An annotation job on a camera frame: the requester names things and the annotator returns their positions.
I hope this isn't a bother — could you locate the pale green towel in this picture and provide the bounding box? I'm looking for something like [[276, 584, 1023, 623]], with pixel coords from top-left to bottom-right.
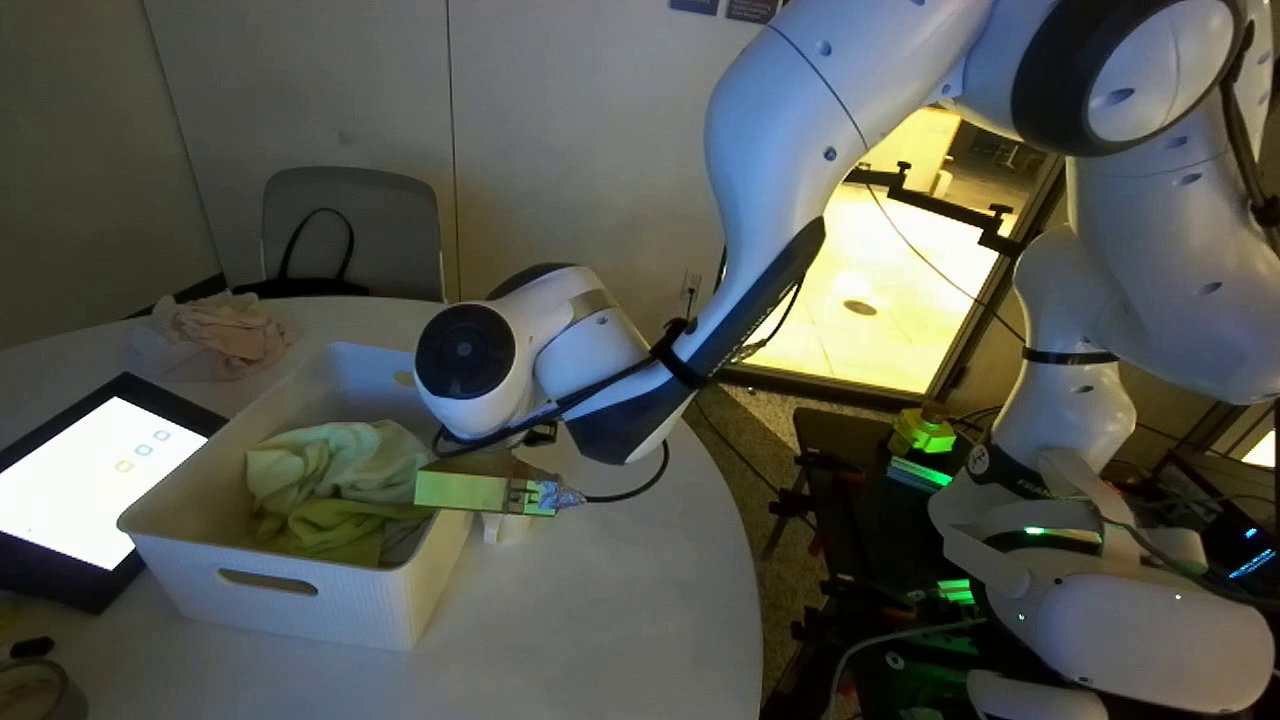
[[241, 417, 439, 517]]

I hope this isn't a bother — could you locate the white plastic basket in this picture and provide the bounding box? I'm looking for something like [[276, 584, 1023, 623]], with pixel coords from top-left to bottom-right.
[[118, 339, 516, 655]]

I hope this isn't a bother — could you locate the glass door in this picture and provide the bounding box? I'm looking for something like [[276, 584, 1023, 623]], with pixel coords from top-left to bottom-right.
[[732, 95, 1073, 413]]

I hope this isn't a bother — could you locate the grey chair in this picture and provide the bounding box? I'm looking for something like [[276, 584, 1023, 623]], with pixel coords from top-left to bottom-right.
[[256, 166, 448, 304]]

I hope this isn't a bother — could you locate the pink cloth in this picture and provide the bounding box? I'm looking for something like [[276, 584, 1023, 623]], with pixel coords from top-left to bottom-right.
[[149, 292, 298, 390]]

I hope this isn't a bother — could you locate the tablet with lit screen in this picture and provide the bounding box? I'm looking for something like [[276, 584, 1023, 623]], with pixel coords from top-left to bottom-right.
[[0, 372, 233, 622]]

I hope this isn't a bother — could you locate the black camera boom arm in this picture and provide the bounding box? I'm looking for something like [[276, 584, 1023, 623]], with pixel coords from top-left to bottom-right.
[[858, 157, 1053, 270]]

